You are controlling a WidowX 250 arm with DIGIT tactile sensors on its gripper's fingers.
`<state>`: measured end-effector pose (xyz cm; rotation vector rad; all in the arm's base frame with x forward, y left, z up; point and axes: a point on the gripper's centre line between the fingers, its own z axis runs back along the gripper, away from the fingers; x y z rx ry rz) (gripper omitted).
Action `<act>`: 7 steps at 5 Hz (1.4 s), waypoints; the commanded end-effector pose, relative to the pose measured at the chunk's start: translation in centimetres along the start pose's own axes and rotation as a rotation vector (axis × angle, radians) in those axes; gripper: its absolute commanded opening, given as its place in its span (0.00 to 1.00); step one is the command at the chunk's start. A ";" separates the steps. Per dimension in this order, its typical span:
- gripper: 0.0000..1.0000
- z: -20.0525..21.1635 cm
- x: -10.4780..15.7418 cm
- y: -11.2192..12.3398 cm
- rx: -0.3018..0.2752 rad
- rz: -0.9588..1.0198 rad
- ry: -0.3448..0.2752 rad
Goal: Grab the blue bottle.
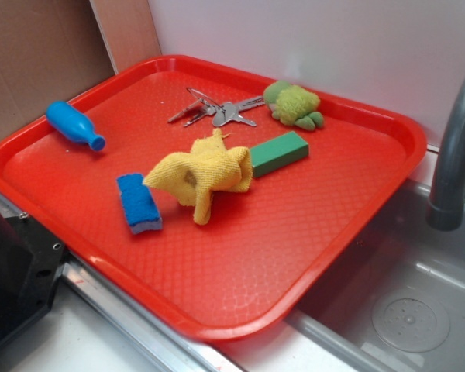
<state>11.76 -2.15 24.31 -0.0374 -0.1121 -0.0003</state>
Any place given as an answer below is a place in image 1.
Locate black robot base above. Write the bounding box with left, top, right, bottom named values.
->
left=0, top=213, right=67, bottom=349

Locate blue plastic bottle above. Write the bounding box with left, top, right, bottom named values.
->
left=46, top=101, right=105, bottom=151

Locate yellow cloth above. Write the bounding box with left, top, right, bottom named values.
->
left=143, top=129, right=253, bottom=226

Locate red plastic tray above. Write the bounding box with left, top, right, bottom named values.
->
left=0, top=56, right=426, bottom=342

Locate green rectangular block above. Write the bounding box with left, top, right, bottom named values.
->
left=250, top=131, right=309, bottom=178

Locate silver key right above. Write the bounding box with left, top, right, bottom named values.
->
left=212, top=96, right=265, bottom=128

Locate silver key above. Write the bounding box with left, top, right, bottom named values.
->
left=212, top=96, right=265, bottom=128
left=167, top=100, right=202, bottom=123
left=184, top=105, right=216, bottom=127

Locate silver key middle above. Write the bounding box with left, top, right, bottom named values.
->
left=184, top=105, right=216, bottom=127

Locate silver key left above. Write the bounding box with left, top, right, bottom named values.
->
left=167, top=100, right=202, bottom=123

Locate blue sponge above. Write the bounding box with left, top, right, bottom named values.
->
left=116, top=173, right=163, bottom=234

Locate green plush toy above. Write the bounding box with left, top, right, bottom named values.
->
left=263, top=81, right=324, bottom=131

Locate grey sink basin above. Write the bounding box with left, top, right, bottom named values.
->
left=288, top=181, right=465, bottom=371

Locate grey faucet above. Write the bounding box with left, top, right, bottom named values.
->
left=426, top=79, right=465, bottom=231

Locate brown cardboard panel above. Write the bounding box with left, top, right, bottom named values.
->
left=0, top=1, right=160, bottom=140

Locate silver key ring wire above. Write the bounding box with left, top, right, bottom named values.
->
left=185, top=87, right=228, bottom=114

